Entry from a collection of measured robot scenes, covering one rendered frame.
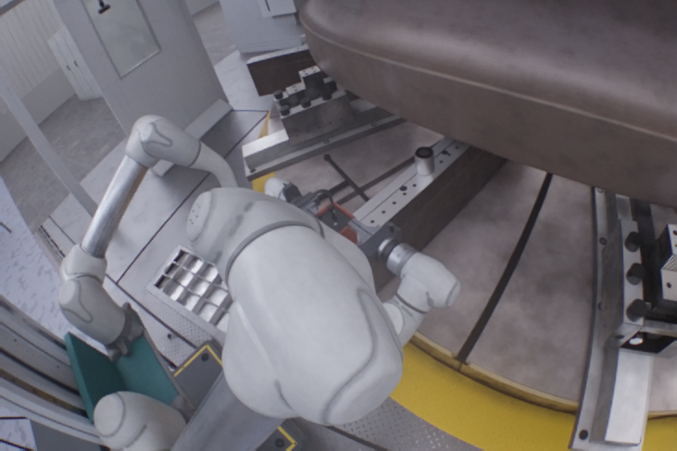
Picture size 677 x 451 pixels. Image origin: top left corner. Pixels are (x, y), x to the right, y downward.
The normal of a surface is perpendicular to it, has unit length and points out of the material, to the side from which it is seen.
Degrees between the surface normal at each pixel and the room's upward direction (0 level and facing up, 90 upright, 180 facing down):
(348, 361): 27
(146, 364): 0
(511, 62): 56
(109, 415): 7
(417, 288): 38
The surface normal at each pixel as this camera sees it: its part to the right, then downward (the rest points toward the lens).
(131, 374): -0.22, -0.69
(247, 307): -0.68, -0.23
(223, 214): 0.16, -0.42
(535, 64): -0.66, 0.14
